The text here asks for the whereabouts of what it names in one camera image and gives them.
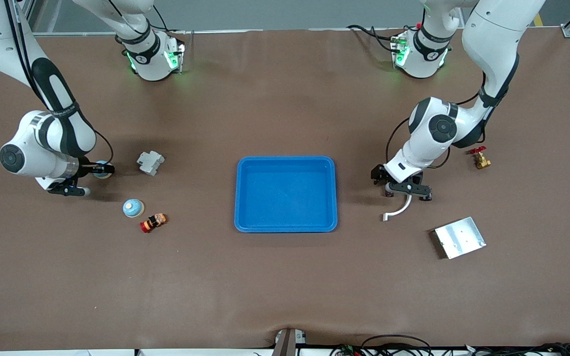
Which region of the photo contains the blue dome call bell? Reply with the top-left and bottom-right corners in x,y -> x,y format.
92,160 -> 114,179
122,199 -> 145,219

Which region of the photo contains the blue plastic tray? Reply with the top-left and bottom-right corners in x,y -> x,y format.
234,156 -> 338,233

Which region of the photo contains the white semicircular pipe clamp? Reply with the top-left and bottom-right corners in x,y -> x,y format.
382,194 -> 412,222

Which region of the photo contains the white circuit breaker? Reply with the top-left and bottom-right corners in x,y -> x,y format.
136,151 -> 166,177

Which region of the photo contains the red emergency stop, orange body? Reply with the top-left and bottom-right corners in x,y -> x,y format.
140,213 -> 168,233

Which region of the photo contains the silver metal plate module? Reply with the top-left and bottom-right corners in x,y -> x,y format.
433,217 -> 487,260

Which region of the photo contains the brown table mat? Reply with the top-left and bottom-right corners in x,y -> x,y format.
0,27 -> 570,353

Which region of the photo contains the brass valve red handle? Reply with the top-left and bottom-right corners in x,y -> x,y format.
467,146 -> 492,170

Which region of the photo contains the black arm base cable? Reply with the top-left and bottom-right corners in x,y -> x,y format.
347,24 -> 402,54

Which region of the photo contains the black cable bundle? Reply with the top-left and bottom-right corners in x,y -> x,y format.
463,342 -> 570,356
329,335 -> 434,356

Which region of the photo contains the silver table edge rail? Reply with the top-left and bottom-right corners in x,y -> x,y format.
33,29 -> 424,36

